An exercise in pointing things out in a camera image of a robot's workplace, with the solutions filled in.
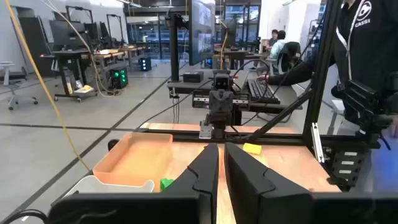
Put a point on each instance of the orange plastic tray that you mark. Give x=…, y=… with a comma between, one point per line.
x=136, y=161

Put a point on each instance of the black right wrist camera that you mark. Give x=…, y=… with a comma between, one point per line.
x=221, y=81

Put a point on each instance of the white office chair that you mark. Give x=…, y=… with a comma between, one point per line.
x=12, y=87

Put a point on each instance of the grey plastic bin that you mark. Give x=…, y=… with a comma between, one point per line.
x=102, y=188

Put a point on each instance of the black monitor stand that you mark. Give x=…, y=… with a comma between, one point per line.
x=174, y=46

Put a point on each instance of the computer with green lights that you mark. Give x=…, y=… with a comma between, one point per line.
x=119, y=77

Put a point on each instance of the person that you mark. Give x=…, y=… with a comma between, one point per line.
x=370, y=46
x=278, y=46
x=273, y=37

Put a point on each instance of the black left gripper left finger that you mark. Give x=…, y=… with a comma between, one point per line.
x=206, y=174

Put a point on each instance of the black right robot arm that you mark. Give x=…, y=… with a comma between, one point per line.
x=219, y=121

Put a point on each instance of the large black monitor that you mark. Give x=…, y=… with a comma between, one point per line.
x=202, y=31

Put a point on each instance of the black office chair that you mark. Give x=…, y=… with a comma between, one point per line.
x=290, y=56

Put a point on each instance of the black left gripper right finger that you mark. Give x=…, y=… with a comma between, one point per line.
x=245, y=186

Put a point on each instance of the black labelled equipment box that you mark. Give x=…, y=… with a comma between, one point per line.
x=200, y=101

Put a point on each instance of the black keyboard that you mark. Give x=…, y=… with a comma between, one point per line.
x=261, y=91

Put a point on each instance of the yellow toy block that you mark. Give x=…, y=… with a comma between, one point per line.
x=252, y=148

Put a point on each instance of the computer with blue lights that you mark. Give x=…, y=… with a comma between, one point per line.
x=145, y=63

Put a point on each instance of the wooden workbench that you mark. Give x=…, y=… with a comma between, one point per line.
x=118, y=54

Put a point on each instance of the green toy block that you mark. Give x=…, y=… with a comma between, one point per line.
x=166, y=183

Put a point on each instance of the black workbench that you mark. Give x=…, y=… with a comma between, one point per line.
x=70, y=62

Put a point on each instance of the silver mounting bracket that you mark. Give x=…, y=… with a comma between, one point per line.
x=205, y=130

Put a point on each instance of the small black box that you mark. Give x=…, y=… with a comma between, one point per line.
x=192, y=76

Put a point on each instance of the person's hand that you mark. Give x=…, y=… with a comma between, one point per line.
x=395, y=126
x=262, y=76

